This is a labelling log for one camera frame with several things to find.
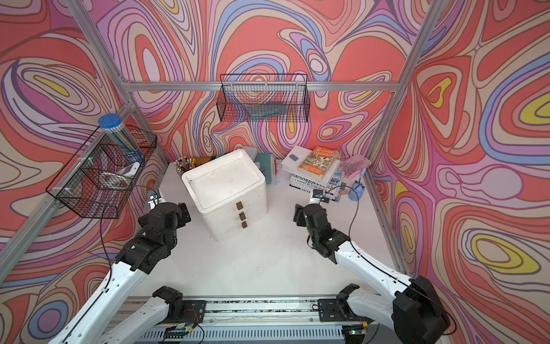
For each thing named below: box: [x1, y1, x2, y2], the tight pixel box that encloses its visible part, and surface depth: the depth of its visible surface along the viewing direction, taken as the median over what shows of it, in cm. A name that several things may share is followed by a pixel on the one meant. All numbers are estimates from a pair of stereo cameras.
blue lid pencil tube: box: [97, 113, 144, 164], surface depth 75 cm
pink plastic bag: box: [339, 154, 372, 179], surface depth 120 cm
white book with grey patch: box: [281, 146, 341, 188], surface depth 107 cm
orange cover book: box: [297, 145, 339, 182], surface depth 104 cm
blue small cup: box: [348, 180, 366, 202], surface depth 101 cm
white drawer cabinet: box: [181, 149, 269, 243], surface depth 83 cm
